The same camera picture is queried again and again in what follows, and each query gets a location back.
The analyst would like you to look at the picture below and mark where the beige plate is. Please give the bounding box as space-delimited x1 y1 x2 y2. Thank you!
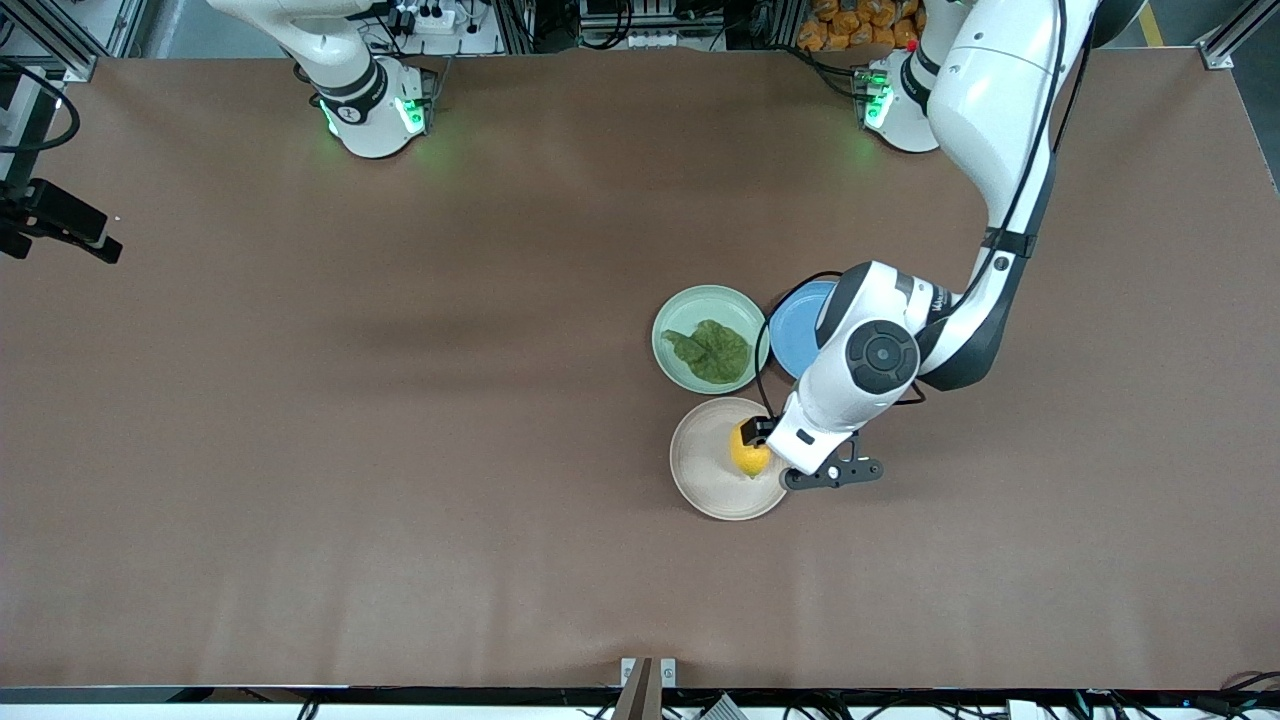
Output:
669 397 797 522

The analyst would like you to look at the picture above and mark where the light green plate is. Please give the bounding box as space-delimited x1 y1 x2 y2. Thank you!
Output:
651 285 771 395

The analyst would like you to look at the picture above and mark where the blue plate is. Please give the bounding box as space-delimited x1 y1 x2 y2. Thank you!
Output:
768 280 843 381

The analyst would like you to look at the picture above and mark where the orange snack bag pile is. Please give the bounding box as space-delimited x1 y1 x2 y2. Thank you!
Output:
796 0 923 53

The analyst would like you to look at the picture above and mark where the green lettuce leaf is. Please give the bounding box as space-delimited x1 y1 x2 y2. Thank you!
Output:
660 319 753 384

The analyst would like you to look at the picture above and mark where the metal camera post bracket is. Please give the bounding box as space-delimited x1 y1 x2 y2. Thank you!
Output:
611 656 678 720

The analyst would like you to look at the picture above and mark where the white power strip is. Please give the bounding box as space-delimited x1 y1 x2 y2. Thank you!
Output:
385 3 458 37

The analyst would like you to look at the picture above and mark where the aluminium frame profile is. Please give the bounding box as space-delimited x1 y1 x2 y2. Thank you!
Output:
1194 0 1280 71
0 0 113 83

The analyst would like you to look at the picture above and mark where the yellow lemon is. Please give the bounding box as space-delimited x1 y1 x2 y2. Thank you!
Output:
729 420 773 480

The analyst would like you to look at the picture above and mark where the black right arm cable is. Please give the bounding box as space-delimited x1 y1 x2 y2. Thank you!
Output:
0 55 82 155

